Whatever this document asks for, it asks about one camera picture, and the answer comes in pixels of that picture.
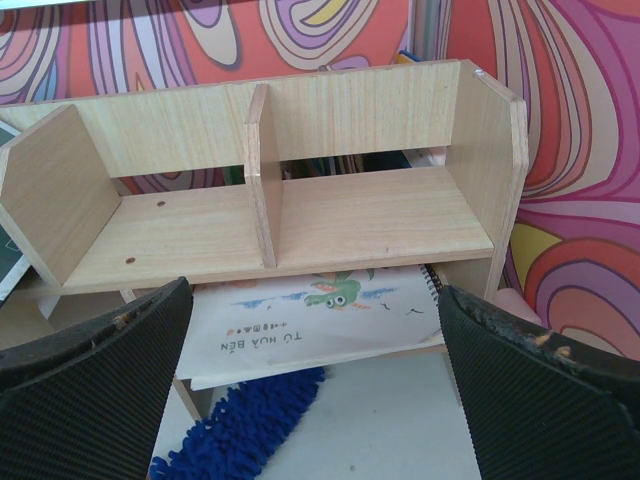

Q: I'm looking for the blue fluffy duster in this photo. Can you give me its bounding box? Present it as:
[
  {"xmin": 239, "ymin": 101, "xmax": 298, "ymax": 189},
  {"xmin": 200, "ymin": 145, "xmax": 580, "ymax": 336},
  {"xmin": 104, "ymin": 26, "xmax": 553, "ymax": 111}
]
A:
[{"xmin": 149, "ymin": 367, "xmax": 325, "ymax": 479}]

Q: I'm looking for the light wooden bookshelf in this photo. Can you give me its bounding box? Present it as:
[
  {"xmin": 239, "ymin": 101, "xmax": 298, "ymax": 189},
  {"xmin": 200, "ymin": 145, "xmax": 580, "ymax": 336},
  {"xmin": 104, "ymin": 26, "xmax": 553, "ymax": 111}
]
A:
[{"xmin": 0, "ymin": 58, "xmax": 530, "ymax": 421}]

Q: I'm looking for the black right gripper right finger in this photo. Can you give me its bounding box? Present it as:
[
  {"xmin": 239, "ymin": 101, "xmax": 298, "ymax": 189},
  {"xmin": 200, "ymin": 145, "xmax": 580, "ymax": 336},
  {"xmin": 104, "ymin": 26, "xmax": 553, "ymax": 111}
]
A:
[{"xmin": 439, "ymin": 285, "xmax": 639, "ymax": 479}]

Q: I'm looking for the white spiral notebook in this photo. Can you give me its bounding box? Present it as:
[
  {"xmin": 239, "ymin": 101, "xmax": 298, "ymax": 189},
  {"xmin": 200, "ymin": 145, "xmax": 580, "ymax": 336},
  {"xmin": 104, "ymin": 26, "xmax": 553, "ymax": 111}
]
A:
[{"xmin": 176, "ymin": 265, "xmax": 442, "ymax": 390}]

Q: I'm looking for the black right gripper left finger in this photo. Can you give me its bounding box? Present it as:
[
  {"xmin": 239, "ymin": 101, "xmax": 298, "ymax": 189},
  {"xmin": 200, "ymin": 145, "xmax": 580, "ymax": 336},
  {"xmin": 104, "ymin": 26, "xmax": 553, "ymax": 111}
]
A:
[{"xmin": 1, "ymin": 277, "xmax": 193, "ymax": 479}]

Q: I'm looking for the blue yellow book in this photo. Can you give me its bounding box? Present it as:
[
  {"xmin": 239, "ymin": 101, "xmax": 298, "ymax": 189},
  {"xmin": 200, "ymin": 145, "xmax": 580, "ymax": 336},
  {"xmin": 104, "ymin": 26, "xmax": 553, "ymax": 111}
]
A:
[{"xmin": 394, "ymin": 50, "xmax": 420, "ymax": 64}]

